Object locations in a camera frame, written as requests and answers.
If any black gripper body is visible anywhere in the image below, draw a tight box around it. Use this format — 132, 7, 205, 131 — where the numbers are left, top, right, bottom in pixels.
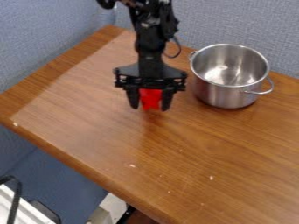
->
114, 63, 188, 91

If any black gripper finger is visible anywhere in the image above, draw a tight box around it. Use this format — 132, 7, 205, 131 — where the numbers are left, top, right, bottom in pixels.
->
126, 88, 140, 109
162, 88, 174, 111

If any red star-shaped block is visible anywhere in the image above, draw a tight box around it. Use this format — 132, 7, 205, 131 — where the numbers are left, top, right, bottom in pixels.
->
139, 88, 163, 110

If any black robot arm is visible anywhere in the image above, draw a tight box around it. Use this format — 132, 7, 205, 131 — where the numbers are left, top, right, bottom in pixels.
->
96, 0, 188, 111

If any metal pot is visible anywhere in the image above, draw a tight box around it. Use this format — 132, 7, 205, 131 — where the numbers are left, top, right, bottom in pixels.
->
190, 44, 275, 109

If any white box below table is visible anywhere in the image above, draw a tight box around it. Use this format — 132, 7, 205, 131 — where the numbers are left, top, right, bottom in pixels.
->
0, 185, 54, 224

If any black cable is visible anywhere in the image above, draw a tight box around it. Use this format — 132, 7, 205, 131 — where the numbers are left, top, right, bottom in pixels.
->
163, 36, 183, 60

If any white table bracket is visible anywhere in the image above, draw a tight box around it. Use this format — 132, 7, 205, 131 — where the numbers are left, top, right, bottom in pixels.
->
87, 193, 127, 224

